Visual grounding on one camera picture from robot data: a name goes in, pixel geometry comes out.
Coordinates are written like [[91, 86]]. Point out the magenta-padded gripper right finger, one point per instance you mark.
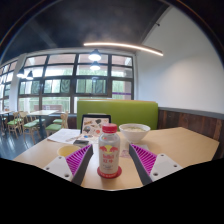
[[165, 166]]

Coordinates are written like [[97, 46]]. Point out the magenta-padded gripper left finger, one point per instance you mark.
[[58, 168]]

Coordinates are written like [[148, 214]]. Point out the green upholstered bench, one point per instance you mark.
[[133, 111]]

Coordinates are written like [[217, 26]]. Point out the long curved ceiling light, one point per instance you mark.
[[123, 45]]

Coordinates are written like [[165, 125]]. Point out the black-framed tablet with stickers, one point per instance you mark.
[[93, 125]]

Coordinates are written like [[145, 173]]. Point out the small dark flat box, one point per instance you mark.
[[81, 142]]

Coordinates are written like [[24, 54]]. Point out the square wooden pedestal table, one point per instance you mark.
[[43, 112], [6, 112]]

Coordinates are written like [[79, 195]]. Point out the flat round red coaster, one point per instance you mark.
[[103, 175]]

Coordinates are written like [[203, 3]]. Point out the group of black pendant lamps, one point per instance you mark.
[[94, 56]]

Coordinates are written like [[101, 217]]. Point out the white printed paper sheets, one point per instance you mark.
[[63, 135]]

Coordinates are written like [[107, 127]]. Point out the group of green-seated wooden chairs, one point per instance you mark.
[[30, 124]]

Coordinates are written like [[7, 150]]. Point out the red-capped clear drink bottle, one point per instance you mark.
[[109, 153]]

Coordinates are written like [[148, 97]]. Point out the white ceramic bowl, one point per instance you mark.
[[135, 133]]

